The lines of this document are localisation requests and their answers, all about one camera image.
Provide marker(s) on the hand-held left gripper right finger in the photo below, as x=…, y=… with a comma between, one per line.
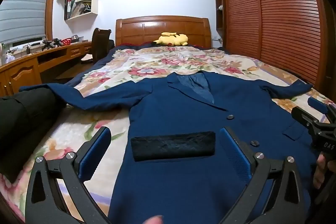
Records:
x=235, y=155

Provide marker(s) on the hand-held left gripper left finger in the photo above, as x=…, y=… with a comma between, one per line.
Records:
x=94, y=153

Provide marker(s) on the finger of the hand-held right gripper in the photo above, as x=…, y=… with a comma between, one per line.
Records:
x=302, y=115
x=316, y=104

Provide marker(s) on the blue suit jacket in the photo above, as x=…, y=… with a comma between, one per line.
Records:
x=183, y=113

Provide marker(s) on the person's right hand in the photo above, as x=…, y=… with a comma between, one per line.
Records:
x=319, y=171

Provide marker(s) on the person's left hand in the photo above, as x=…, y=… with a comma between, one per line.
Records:
x=155, y=220

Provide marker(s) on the black rectangular cloth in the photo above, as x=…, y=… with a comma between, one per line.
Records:
x=173, y=145

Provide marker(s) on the black folded garment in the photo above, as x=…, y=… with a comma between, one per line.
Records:
x=26, y=121

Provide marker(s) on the wooden louvered wardrobe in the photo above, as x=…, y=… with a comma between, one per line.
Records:
x=275, y=16

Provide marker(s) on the floral blanket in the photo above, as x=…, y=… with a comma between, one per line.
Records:
x=147, y=66

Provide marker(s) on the wooden desk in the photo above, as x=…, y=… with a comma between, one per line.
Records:
x=21, y=74

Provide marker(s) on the dark brown chair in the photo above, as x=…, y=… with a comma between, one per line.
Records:
x=101, y=43

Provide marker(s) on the red basket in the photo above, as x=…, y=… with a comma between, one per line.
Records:
x=66, y=42

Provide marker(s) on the grey metal box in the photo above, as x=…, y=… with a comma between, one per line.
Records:
x=76, y=38

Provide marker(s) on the black tripod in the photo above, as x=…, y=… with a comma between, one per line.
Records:
x=52, y=44

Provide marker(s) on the yellow plush toy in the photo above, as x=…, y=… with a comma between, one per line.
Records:
x=173, y=39

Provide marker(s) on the wooden bed headboard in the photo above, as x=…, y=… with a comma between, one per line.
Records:
x=157, y=27

